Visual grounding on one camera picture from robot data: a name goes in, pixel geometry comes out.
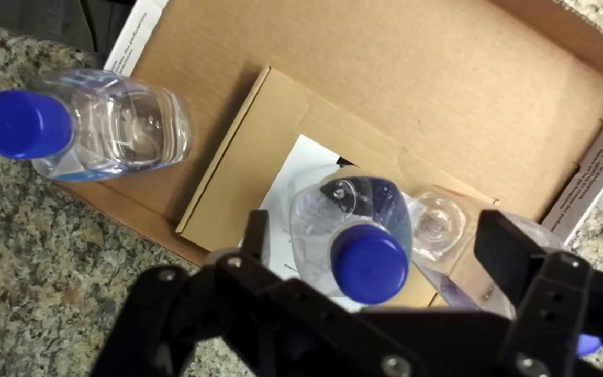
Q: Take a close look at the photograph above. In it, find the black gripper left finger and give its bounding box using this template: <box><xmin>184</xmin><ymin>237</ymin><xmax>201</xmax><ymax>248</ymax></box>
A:
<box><xmin>90</xmin><ymin>207</ymin><xmax>360</xmax><ymax>377</ymax></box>

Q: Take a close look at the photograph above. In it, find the white printed paper label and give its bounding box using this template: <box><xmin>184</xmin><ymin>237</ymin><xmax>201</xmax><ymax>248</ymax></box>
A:
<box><xmin>257</xmin><ymin>132</ymin><xmax>360</xmax><ymax>313</ymax></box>

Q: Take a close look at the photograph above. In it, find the shallow open cardboard tray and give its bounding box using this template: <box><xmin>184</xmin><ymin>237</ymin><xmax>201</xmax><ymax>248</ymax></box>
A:
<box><xmin>57</xmin><ymin>0</ymin><xmax>603</xmax><ymax>316</ymax></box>

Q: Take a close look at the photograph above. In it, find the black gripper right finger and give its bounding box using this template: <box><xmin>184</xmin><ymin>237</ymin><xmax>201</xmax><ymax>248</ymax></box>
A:
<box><xmin>474</xmin><ymin>207</ymin><xmax>603</xmax><ymax>377</ymax></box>

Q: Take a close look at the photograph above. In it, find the flat brown cardboard box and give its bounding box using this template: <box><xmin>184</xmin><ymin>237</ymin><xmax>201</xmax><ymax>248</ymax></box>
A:
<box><xmin>173</xmin><ymin>65</ymin><xmax>498</xmax><ymax>311</ymax></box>

